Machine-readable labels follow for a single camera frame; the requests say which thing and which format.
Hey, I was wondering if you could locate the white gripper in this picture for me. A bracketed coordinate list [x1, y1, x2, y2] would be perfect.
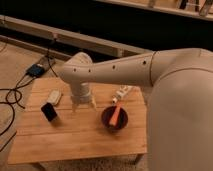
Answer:
[70, 83, 97, 112]

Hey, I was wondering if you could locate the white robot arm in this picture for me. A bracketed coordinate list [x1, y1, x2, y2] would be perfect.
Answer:
[59, 48, 213, 171]

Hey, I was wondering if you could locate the black standing eraser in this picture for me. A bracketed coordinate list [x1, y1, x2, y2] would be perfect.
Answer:
[41, 103, 57, 122]

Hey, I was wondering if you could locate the orange carrot stick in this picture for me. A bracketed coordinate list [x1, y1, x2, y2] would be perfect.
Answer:
[109, 102, 121, 126]

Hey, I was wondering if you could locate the dark red bowl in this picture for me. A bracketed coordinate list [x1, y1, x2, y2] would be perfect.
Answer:
[101, 106, 128, 132]

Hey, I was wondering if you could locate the wooden table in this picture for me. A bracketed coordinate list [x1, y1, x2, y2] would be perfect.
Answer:
[8, 78, 146, 164]

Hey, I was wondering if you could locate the blue power adapter box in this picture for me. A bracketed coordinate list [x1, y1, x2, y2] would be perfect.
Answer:
[26, 64, 45, 78]

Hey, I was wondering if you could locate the white baseboard rail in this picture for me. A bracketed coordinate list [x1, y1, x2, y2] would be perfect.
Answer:
[0, 15, 148, 57]

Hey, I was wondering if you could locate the black cable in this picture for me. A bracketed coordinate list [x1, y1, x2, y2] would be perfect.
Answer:
[0, 39, 58, 153]

